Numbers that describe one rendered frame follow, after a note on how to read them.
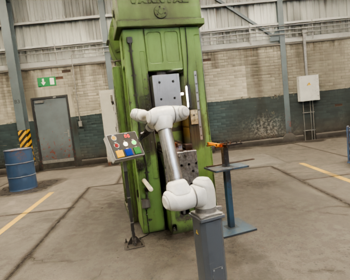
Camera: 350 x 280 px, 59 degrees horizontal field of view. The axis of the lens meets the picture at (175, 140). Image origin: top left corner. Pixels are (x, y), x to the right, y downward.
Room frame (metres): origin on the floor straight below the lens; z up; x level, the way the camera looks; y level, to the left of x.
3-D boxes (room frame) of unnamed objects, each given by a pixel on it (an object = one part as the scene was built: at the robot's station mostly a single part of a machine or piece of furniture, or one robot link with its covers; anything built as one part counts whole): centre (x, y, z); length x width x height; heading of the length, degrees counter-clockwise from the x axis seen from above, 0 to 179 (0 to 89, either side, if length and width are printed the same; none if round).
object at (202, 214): (2.22, -0.19, 0.63); 0.22 x 0.18 x 0.06; 113
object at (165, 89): (3.61, 0.04, 1.56); 0.42 x 0.39 x 0.40; 14
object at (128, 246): (3.18, 0.55, 0.05); 0.22 x 0.22 x 0.09; 14
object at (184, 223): (3.62, 0.03, 0.23); 0.55 x 0.37 x 0.47; 14
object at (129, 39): (3.43, 0.36, 1.35); 0.08 x 0.05 x 1.70; 104
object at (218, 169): (3.34, -0.52, 0.70); 0.40 x 0.30 x 0.02; 109
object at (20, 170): (6.74, 3.43, 0.44); 0.59 x 0.59 x 0.88
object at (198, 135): (3.83, -0.26, 1.15); 0.44 x 0.26 x 2.30; 14
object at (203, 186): (2.21, -0.16, 0.77); 0.18 x 0.16 x 0.22; 115
